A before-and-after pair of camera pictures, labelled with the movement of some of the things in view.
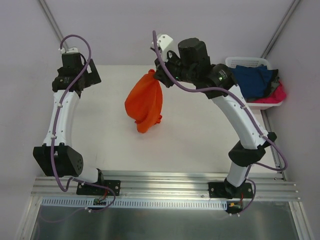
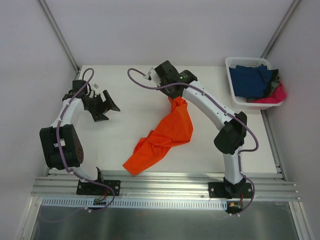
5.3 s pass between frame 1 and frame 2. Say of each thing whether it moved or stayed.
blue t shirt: stayed
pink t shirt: stayed
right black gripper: moved
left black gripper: moved
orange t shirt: moved
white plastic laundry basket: stayed
